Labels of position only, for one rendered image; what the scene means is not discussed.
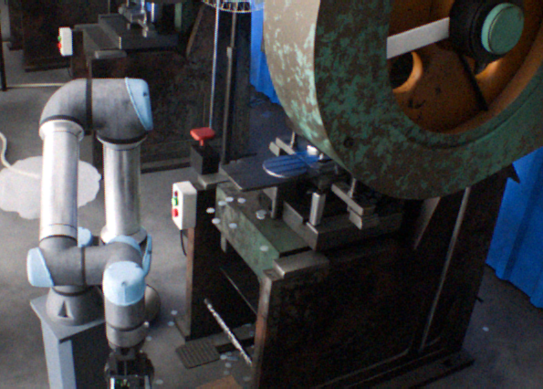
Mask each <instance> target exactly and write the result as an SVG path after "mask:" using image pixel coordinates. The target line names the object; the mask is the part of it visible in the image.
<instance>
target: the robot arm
mask: <svg viewBox="0 0 543 389"><path fill-rule="evenodd" d="M151 118H152V115H151V102H150V95H149V89H148V84H147V83H146V81H144V80H143V79H76V80H72V81H70V82H68V83H67V84H65V85H63V86H62V87H61V88H59V89H58V90H57V91H56V92H55V93H54V94H53V95H52V96H51V98H50V99H49V100H48V102H47V104H46V106H45V108H44V110H43V112H42V115H41V119H40V123H39V135H40V137H41V138H42V140H44V154H43V177H42V199H41V223H40V245H39V247H37V248H33V249H30V250H29V251H28V254H27V272H28V278H29V281H30V283H31V284H32V285H33V286H36V287H51V288H50V291H49V293H48V296H47V302H46V304H47V314H48V316H49V317H50V318H51V319H52V320H53V321H55V322H57V324H59V325H62V326H70V327H71V326H80V325H84V324H87V323H89V322H92V321H93V320H95V319H96V318H97V317H98V316H99V315H100V314H101V313H102V311H103V298H102V295H101V293H100V291H99V288H98V286H97V285H99V284H103V290H104V293H105V314H106V330H107V336H108V339H109V345H110V348H111V349H113V350H114V351H113V352H112V353H111V354H110V358H109V359H107V363H106V364H105V367H104V368H105V373H104V376H105V378H106V380H107V382H108V389H152V380H153V378H154V368H153V366H152V364H151V359H150V360H148V359H147V358H148V354H147V353H146V352H145V351H144V349H141V347H142V346H143V345H144V344H145V342H146V339H145V328H148V327H149V323H148V322H147V321H145V316H146V304H145V302H146V287H147V283H145V277H146V276H147V275H148V274H149V271H150V267H151V251H152V239H151V235H148V234H147V233H146V228H145V227H144V226H143V225H142V224H141V147H140V143H141V142H143V140H144V139H145V138H146V131H148V130H151V129H152V121H151ZM85 130H88V131H96V133H97V138H98V139H99V140H100V141H101V142H102V143H103V149H104V173H105V196H106V220H107V224H106V225H105V226H104V227H103V228H102V230H101V236H93V235H92V234H91V232H90V231H89V230H88V229H86V228H85V229H84V228H83V227H78V155H79V142H80V141H81V140H82V139H83V137H84V131H85Z"/></svg>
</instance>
